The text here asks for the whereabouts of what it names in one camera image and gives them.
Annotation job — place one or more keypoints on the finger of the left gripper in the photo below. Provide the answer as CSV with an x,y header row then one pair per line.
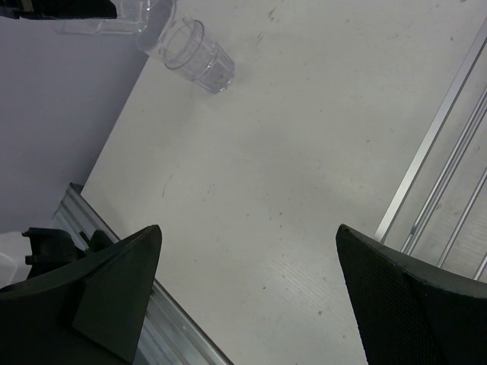
x,y
58,9

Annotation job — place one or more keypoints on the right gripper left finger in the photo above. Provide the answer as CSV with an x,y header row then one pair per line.
x,y
90,311

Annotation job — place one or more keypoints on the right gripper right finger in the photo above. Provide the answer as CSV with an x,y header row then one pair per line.
x,y
408,311

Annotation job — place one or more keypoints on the clear glass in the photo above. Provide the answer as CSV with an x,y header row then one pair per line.
x,y
145,21
190,52

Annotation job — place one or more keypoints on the clear glass front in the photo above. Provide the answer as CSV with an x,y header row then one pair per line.
x,y
190,52

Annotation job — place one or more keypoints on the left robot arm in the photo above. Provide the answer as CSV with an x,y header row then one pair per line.
x,y
37,251

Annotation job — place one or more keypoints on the metal dish rack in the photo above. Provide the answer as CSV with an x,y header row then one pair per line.
x,y
438,213

